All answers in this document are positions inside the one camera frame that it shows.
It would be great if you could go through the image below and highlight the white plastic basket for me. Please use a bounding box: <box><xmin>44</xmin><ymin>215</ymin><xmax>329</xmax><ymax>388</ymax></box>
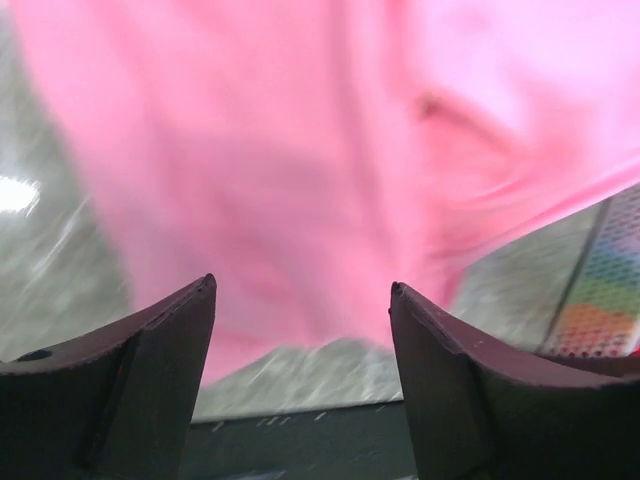
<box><xmin>539</xmin><ymin>185</ymin><xmax>640</xmax><ymax>358</ymax></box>

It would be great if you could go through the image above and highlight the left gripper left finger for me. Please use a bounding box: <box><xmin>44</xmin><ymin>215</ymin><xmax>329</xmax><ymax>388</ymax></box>
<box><xmin>1</xmin><ymin>275</ymin><xmax>216</xmax><ymax>479</ymax></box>

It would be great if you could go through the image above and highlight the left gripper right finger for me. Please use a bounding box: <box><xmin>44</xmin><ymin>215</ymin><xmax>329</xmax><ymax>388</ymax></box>
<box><xmin>389</xmin><ymin>283</ymin><xmax>639</xmax><ymax>480</ymax></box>

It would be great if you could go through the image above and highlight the pink pillowcase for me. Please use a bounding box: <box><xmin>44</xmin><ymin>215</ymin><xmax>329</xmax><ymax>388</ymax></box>
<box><xmin>8</xmin><ymin>1</ymin><xmax>639</xmax><ymax>385</ymax></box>

